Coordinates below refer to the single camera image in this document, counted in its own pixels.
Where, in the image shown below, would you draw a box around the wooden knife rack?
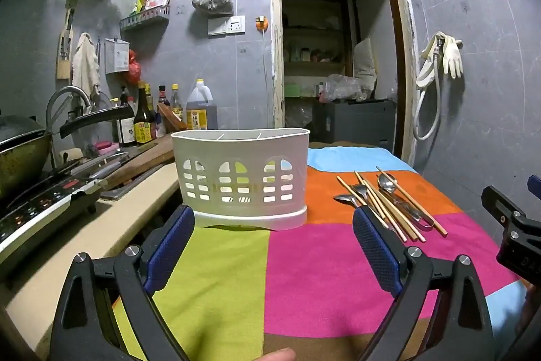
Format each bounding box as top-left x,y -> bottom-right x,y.
56,3 -> 76,80

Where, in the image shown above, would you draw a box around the grey metal wall box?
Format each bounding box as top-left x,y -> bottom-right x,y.
104,37 -> 130,74

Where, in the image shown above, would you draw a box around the white wall socket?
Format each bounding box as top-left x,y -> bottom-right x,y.
226,15 -> 246,35

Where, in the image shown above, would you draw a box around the white cable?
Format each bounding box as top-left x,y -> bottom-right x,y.
261,29 -> 270,130

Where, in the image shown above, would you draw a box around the cooking oil jug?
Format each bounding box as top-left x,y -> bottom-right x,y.
186,79 -> 218,130

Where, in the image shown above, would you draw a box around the white plastic utensil basket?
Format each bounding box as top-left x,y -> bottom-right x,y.
170,128 -> 311,232

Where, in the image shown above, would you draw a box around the wooden chopstick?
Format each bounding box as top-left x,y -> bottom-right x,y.
376,166 -> 448,236
363,179 -> 425,240
337,176 -> 408,243
354,172 -> 419,242

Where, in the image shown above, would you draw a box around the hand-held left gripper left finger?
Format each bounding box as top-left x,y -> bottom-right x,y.
50,204 -> 196,361

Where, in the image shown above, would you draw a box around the clear plastic bags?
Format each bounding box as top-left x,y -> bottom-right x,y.
319,74 -> 373,103

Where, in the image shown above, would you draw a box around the sauce bottle with yellow label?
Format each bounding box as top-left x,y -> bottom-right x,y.
134,84 -> 156,144

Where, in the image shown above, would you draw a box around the metal spoon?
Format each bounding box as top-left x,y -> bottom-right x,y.
333,194 -> 368,210
351,184 -> 423,223
377,174 -> 435,230

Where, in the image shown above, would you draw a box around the white pillow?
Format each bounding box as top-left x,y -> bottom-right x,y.
353,36 -> 378,91

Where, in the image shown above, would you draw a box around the white hose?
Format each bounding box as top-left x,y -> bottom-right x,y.
412,48 -> 442,142

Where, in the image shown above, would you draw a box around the door frame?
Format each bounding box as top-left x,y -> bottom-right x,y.
269,0 -> 419,169

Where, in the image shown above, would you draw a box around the dark grey cabinet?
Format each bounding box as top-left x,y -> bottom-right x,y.
313,99 -> 398,154

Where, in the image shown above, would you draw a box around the spice packets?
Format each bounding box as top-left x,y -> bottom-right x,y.
131,0 -> 170,13

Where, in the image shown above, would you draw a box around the induction cooker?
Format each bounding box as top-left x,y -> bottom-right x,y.
0,171 -> 108,260

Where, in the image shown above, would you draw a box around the kitchen cleaver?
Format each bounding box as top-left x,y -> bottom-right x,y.
70,152 -> 130,178

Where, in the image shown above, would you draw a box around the grey wall basket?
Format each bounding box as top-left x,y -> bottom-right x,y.
119,5 -> 171,32

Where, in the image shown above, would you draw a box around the red plastic bag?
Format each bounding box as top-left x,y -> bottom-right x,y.
127,49 -> 142,87

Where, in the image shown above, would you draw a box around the white hanging towel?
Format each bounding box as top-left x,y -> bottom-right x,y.
71,32 -> 101,99

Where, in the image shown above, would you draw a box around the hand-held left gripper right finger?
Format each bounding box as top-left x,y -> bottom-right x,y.
353,206 -> 495,361

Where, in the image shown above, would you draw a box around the wooden cutting board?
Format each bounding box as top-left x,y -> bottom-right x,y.
103,141 -> 176,189

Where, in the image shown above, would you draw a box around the metal faucet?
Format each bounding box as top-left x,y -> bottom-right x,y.
45,86 -> 91,133

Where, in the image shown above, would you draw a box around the colourful patchwork cloth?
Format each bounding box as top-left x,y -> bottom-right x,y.
112,145 -> 529,361

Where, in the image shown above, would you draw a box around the wok with black handle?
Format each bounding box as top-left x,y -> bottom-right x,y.
0,106 -> 135,199

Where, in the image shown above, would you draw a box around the wooden shelf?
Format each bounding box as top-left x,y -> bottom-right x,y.
281,0 -> 351,99

